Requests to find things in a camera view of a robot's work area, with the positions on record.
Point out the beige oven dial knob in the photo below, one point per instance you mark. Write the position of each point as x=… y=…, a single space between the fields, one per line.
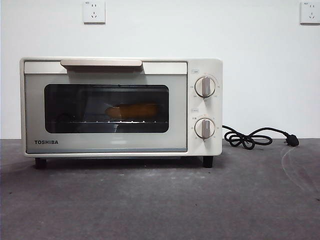
x=205 y=128
x=205 y=87

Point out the cream Toshiba toaster oven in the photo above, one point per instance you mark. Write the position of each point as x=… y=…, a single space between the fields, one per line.
x=215 y=67

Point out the yellow corn cob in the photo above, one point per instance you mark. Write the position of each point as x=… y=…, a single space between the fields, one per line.
x=137 y=111

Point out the white wall socket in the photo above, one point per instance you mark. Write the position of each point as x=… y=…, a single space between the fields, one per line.
x=310 y=13
x=94 y=12

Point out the oven door with glass window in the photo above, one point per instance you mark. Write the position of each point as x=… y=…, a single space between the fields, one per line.
x=75 y=140

